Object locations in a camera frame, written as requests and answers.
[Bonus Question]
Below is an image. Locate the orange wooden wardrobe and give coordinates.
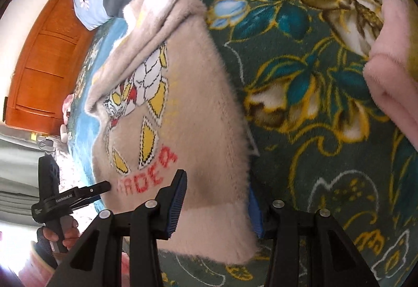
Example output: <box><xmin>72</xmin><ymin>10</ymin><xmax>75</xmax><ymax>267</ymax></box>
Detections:
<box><xmin>7</xmin><ymin>0</ymin><xmax>123</xmax><ymax>136</ymax></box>

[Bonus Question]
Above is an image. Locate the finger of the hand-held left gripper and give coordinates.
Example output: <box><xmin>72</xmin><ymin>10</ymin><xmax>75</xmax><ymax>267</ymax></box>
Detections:
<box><xmin>80</xmin><ymin>181</ymin><xmax>112</xmax><ymax>197</ymax></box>
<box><xmin>70</xmin><ymin>195</ymin><xmax>102</xmax><ymax>210</ymax></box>

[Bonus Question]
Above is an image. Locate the blue green floral blanket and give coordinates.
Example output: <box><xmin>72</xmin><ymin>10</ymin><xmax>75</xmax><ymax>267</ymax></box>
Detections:
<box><xmin>62</xmin><ymin>0</ymin><xmax>418</xmax><ymax>287</ymax></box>

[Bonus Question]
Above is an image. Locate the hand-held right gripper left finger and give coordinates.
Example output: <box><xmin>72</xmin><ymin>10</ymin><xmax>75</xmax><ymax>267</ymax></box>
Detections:
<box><xmin>49</xmin><ymin>169</ymin><xmax>188</xmax><ymax>287</ymax></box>

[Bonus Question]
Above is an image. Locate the grey curtain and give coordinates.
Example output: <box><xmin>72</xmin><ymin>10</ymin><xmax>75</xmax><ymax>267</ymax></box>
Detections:
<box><xmin>0</xmin><ymin>135</ymin><xmax>67</xmax><ymax>229</ymax></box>

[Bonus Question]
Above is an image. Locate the pink fluffy sweater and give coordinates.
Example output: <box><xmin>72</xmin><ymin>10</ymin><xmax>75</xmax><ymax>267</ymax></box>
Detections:
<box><xmin>84</xmin><ymin>0</ymin><xmax>262</xmax><ymax>265</ymax></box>

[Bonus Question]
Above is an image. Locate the pink fleece garment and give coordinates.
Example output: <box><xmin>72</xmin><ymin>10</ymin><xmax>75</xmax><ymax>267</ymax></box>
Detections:
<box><xmin>362</xmin><ymin>0</ymin><xmax>418</xmax><ymax>152</ymax></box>

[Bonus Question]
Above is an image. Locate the person's left hand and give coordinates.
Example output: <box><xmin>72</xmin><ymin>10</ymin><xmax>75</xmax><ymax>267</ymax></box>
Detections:
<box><xmin>42</xmin><ymin>218</ymin><xmax>81</xmax><ymax>252</ymax></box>

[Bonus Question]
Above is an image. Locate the pink soft item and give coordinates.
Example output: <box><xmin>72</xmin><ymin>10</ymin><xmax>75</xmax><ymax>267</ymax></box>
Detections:
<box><xmin>62</xmin><ymin>94</ymin><xmax>75</xmax><ymax>126</ymax></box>

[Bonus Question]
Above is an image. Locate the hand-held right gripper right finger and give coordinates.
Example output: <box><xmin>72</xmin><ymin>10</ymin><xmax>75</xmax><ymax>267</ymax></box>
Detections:
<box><xmin>249</xmin><ymin>187</ymin><xmax>381</xmax><ymax>287</ymax></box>

